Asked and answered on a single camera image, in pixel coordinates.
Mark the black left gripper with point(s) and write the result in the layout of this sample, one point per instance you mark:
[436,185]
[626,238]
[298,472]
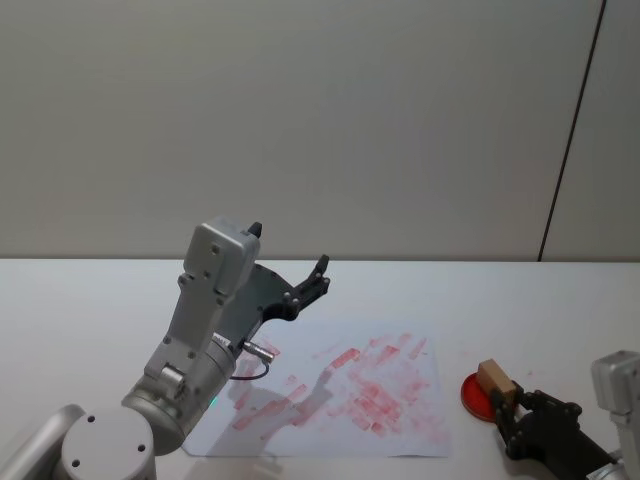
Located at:
[260,295]

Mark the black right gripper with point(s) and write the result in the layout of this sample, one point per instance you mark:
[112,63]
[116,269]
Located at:
[555,435]

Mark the wooden stamp block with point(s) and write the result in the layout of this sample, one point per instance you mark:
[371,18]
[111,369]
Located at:
[495,377]

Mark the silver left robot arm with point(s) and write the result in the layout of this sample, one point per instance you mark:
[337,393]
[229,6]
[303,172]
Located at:
[197,305]

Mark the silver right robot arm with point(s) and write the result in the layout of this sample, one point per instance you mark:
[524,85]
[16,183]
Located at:
[620,390]

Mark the round red ink pad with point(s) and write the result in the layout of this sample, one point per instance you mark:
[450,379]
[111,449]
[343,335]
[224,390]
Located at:
[475,400]

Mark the white paper sheet red marks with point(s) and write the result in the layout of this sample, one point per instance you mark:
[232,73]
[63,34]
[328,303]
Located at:
[350,405]

